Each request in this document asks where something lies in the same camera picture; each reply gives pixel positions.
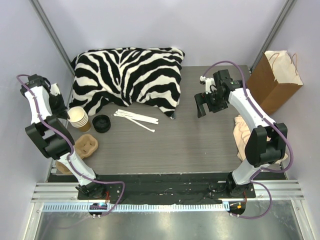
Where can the cardboard cup carrier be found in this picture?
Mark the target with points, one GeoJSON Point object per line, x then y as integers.
{"type": "Point", "coordinates": [85, 146]}

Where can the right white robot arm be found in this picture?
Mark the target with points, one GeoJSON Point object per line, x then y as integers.
{"type": "Point", "coordinates": [265, 144]}

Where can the brown paper bag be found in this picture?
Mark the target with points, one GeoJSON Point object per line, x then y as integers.
{"type": "Point", "coordinates": [274, 80]}

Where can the white wrapped straw upper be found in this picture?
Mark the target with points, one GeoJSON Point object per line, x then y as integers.
{"type": "Point", "coordinates": [136, 116]}

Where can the stack of paper cups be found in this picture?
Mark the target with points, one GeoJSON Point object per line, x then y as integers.
{"type": "Point", "coordinates": [79, 119]}

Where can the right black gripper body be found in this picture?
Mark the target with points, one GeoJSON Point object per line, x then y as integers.
{"type": "Point", "coordinates": [206, 103]}

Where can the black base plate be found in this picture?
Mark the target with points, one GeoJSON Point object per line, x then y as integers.
{"type": "Point", "coordinates": [167, 189]}

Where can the beige folded cloth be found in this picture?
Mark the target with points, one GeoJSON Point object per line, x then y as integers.
{"type": "Point", "coordinates": [241, 133]}

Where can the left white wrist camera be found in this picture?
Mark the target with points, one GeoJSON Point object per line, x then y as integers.
{"type": "Point", "coordinates": [55, 90]}

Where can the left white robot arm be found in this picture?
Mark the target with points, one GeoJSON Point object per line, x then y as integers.
{"type": "Point", "coordinates": [51, 137]}

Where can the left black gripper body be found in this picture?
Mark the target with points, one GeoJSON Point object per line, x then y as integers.
{"type": "Point", "coordinates": [60, 107]}

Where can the white slotted cable duct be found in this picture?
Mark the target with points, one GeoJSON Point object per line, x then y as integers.
{"type": "Point", "coordinates": [122, 208]}

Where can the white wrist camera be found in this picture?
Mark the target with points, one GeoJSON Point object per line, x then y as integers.
{"type": "Point", "coordinates": [209, 83]}
{"type": "Point", "coordinates": [55, 90]}

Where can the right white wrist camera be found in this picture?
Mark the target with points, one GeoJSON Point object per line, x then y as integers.
{"type": "Point", "coordinates": [209, 83]}

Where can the zebra print pillow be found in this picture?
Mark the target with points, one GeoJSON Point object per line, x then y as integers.
{"type": "Point", "coordinates": [127, 75]}

